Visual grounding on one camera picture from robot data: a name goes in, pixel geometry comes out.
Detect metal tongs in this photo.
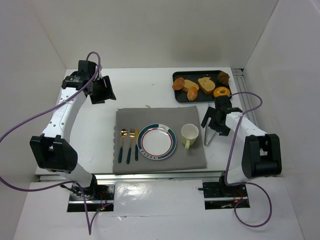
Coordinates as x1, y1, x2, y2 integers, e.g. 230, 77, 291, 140
203, 103, 217, 147

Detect toast bread slice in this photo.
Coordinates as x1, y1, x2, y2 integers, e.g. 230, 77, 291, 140
197, 77, 216, 95

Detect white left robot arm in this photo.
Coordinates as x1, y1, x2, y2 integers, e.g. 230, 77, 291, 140
29, 60, 116, 196

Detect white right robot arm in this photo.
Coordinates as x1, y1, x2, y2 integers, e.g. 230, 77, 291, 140
200, 96, 282, 198

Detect small orange bread roll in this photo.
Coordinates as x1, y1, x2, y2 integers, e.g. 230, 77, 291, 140
187, 86, 198, 101

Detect flat bread slice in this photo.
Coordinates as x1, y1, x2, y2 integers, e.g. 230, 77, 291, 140
182, 79, 200, 92

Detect orange donut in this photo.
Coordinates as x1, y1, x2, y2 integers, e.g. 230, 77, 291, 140
213, 86, 231, 98

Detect black rectangular tray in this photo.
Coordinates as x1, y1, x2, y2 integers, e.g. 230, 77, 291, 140
172, 70, 231, 104

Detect light green mug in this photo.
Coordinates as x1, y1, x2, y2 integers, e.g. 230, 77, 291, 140
181, 123, 199, 149

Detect grey cloth placemat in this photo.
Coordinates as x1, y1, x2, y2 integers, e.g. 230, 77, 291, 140
112, 106, 207, 174

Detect orange round bun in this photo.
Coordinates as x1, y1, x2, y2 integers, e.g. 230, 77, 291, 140
172, 77, 185, 91

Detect white plate green red rim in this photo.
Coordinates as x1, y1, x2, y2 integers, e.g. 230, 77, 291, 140
137, 123, 177, 161

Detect aluminium rail frame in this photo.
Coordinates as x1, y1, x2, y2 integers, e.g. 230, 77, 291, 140
37, 68, 276, 182

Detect gold spoon green handle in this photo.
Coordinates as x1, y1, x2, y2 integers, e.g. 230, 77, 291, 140
117, 129, 128, 163

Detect gold fork green handle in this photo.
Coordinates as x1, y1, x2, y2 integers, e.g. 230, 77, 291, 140
126, 128, 136, 164

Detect gold knife green handle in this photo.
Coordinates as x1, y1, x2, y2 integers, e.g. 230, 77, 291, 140
134, 127, 139, 161

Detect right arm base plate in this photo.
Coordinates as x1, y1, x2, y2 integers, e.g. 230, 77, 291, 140
198, 181, 250, 210

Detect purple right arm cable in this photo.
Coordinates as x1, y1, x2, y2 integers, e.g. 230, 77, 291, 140
224, 91, 273, 228

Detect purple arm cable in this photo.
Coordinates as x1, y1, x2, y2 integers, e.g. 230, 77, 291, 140
0, 51, 114, 236
224, 91, 273, 228

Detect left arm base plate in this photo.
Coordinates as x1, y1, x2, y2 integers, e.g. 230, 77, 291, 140
67, 184, 115, 213

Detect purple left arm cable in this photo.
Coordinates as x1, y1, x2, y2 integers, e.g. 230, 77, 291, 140
0, 51, 114, 236

